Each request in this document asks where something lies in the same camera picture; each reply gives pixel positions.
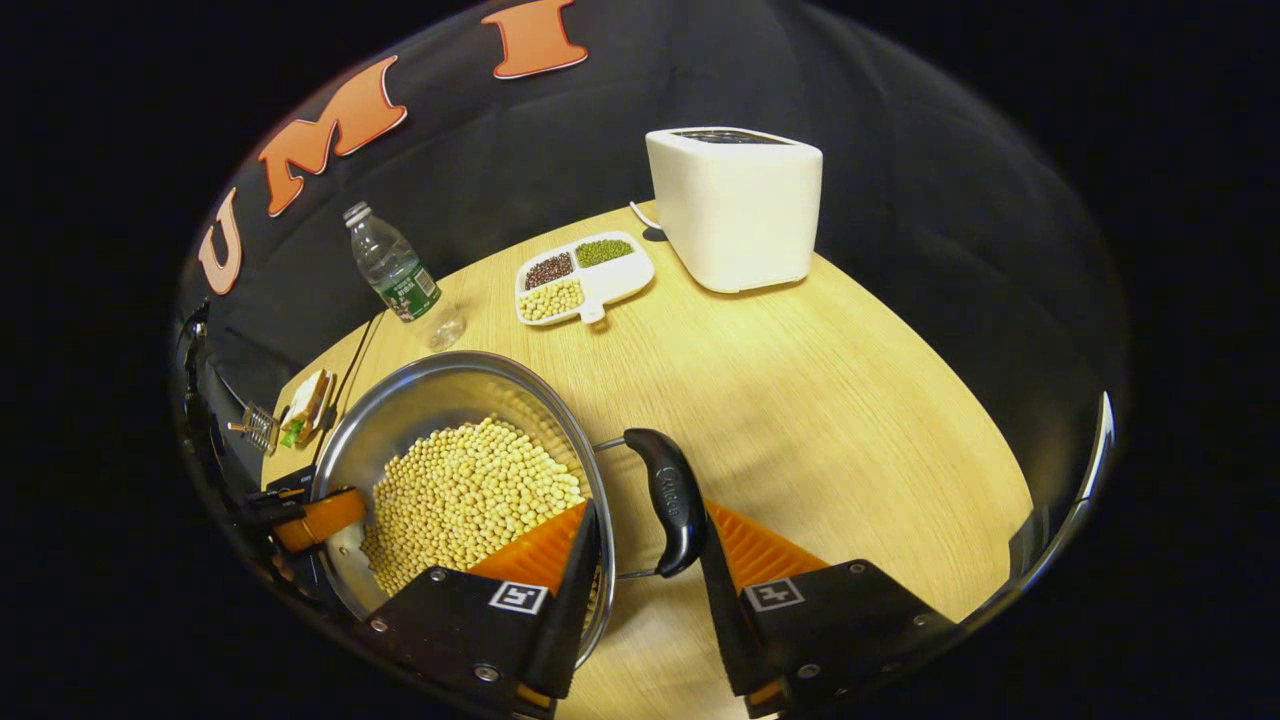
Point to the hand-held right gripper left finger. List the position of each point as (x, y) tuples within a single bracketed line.
[(575, 620)]

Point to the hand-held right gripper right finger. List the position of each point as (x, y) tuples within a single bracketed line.
[(735, 640)]

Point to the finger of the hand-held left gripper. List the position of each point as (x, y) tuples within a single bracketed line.
[(320, 520)]

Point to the black induction cooktop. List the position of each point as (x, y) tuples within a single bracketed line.
[(222, 460)]

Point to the textured glass cup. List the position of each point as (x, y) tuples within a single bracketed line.
[(260, 428)]

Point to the sandwich with lettuce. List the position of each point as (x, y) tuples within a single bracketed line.
[(305, 405)]

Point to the pile of soybeans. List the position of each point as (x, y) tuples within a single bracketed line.
[(470, 500)]

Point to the clear plastic water bottle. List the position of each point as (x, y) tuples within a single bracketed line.
[(393, 270)]

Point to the small soybeans portion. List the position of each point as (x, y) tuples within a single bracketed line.
[(551, 299)]

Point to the red beans portion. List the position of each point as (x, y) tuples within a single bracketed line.
[(549, 270)]

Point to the white divided dish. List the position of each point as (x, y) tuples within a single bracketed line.
[(625, 275)]

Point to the green mung beans portion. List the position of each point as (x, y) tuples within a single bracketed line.
[(604, 252)]

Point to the white toaster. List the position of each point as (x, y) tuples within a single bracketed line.
[(735, 205)]

